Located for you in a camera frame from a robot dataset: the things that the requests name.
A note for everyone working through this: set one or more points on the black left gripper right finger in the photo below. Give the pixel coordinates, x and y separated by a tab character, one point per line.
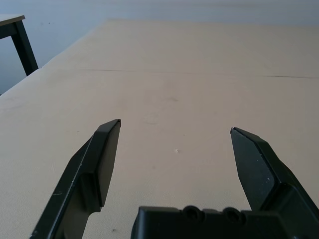
259	169

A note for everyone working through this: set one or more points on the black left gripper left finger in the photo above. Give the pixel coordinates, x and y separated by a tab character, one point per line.
82	174

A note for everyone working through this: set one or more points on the black frame side table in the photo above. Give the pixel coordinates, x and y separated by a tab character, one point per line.
23	44

